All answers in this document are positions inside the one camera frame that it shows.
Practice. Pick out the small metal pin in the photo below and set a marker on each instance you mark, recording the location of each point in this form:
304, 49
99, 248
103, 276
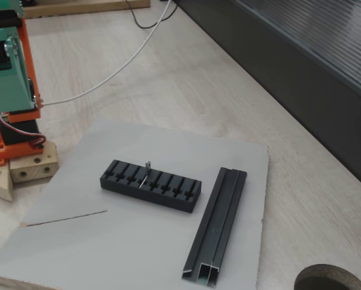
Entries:
148, 165

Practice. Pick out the black slotted rack block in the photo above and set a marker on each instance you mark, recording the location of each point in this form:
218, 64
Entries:
156, 199

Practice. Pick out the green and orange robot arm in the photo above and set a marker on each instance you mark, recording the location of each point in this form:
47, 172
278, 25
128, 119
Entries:
5, 84

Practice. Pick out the short black aluminium profile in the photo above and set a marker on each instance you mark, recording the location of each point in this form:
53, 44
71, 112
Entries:
216, 217

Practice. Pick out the grey laminated chipboard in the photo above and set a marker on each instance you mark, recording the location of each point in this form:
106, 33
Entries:
123, 241

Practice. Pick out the wooden block with screw holes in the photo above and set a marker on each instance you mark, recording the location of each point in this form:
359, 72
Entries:
32, 169

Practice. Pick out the light wooden board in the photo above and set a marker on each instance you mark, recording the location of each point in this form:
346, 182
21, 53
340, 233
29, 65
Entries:
78, 9

